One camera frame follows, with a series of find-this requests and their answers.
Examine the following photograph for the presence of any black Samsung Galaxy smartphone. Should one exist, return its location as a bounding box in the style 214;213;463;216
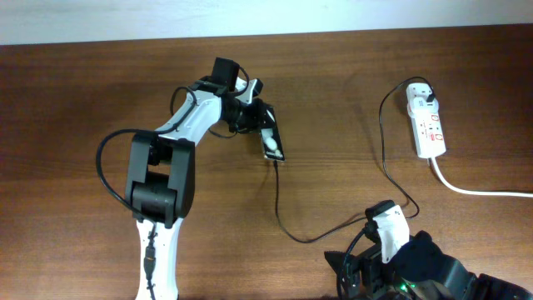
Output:
260;106;286;162

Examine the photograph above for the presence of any black USB charging cable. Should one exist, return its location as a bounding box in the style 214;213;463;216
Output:
272;75;436;244

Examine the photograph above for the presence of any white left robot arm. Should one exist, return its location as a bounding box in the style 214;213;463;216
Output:
125;57;285;299

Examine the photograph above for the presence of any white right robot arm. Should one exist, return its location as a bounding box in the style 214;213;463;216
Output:
324;231;532;300

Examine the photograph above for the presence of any black USB charger plug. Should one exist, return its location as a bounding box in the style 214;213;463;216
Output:
426;93;436;104

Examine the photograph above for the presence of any white power strip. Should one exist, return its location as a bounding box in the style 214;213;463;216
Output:
406;82;446;159

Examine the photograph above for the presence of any white power strip cord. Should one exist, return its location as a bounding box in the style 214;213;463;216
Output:
428;156;533;198

